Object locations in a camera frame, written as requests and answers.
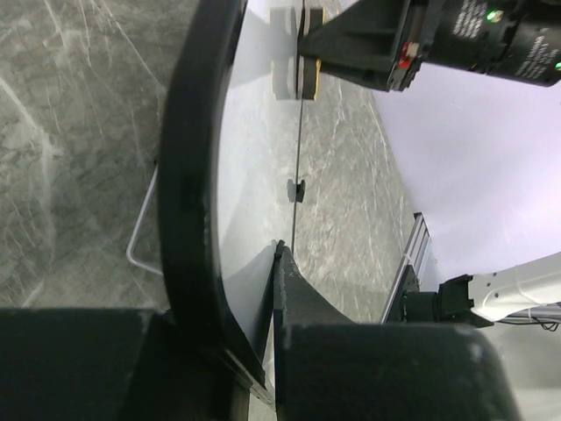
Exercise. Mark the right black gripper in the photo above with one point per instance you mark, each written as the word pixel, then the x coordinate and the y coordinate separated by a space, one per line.
pixel 382 45

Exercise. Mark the right black whiteboard foot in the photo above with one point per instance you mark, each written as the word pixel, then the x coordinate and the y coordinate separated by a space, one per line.
pixel 296 191

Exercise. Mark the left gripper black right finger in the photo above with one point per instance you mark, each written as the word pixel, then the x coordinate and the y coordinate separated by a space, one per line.
pixel 328 367

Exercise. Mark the white whiteboard black frame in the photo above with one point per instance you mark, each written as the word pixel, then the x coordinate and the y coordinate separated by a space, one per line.
pixel 226 183

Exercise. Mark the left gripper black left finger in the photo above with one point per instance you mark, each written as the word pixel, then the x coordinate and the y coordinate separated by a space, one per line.
pixel 113 364

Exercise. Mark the yellow bone-shaped eraser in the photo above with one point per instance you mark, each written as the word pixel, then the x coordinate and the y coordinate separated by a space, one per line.
pixel 308 63

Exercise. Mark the right side aluminium rail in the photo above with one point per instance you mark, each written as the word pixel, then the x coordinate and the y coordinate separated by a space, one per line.
pixel 409 268

